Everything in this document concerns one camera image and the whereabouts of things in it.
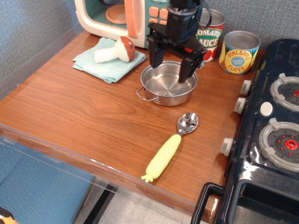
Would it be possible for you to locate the small stainless steel pan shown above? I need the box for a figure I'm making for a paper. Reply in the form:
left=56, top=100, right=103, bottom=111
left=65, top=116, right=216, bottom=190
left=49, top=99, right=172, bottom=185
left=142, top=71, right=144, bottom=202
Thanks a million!
left=136, top=61, right=198, bottom=106

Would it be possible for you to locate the black toy stove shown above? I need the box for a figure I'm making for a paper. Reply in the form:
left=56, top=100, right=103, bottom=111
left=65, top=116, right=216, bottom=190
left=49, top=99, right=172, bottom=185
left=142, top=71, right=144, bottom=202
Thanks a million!
left=192, top=39, right=299, bottom=224

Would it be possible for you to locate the teal toy microwave oven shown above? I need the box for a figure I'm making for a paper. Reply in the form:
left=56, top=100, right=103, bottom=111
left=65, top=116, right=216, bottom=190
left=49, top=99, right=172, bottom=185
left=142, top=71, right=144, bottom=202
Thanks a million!
left=75, top=0, right=168, bottom=48

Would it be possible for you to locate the clear acrylic side panel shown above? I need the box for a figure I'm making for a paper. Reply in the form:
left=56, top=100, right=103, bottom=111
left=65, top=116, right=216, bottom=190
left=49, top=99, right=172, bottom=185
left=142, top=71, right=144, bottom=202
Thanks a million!
left=0, top=131, right=191, bottom=224

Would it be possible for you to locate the white stove knob middle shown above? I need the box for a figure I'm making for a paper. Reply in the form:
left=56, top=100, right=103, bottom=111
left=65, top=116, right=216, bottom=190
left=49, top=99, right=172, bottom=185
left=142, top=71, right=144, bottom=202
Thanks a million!
left=234, top=98, right=246, bottom=114

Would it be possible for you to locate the spoon with yellow-green handle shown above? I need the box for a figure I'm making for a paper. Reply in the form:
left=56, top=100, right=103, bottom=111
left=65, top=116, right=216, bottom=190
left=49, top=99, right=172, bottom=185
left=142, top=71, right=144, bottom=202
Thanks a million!
left=141, top=112, right=199, bottom=182

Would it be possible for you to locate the white stove knob rear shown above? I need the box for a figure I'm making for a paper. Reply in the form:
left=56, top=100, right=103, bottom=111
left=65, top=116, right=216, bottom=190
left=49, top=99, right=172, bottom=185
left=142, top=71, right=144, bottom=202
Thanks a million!
left=240, top=80, right=252, bottom=96

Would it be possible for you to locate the toy mushroom brown cap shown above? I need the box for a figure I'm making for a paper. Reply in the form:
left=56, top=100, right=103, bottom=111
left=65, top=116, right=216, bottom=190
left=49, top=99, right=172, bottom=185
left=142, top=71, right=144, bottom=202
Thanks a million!
left=93, top=36, right=136, bottom=63

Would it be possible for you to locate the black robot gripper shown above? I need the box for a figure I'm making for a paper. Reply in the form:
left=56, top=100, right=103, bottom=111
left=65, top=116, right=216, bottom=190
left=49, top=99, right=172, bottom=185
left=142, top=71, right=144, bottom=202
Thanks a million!
left=148, top=0, right=207, bottom=83

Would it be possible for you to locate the red tomato sauce can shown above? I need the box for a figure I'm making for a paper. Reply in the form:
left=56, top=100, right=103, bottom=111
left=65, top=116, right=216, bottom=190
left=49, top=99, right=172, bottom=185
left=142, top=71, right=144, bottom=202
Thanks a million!
left=196, top=8, right=226, bottom=62

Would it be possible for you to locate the white stove knob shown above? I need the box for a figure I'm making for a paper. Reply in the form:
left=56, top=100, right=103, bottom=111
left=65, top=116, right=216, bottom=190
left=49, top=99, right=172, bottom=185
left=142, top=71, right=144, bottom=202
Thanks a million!
left=234, top=98, right=246, bottom=114
left=221, top=138, right=234, bottom=157
left=240, top=80, right=252, bottom=96

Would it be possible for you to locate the white stove knob front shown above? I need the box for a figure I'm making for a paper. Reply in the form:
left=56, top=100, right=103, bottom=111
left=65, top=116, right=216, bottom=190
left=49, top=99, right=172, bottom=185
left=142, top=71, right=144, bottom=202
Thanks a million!
left=221, top=138, right=234, bottom=157

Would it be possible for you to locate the yellow pineapple slices can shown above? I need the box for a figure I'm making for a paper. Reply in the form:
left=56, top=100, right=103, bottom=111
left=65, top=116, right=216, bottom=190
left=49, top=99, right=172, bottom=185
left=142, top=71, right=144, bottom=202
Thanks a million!
left=219, top=30, right=261, bottom=74

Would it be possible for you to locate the light blue folded cloth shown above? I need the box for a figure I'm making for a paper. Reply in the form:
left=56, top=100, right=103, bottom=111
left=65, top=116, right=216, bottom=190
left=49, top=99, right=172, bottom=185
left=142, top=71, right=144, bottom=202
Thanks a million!
left=73, top=37, right=146, bottom=84

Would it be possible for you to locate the orange object bottom corner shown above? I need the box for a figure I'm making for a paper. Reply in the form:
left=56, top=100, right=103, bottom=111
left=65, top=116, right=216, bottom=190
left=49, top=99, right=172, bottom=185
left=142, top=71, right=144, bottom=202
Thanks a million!
left=0, top=207, right=18, bottom=224

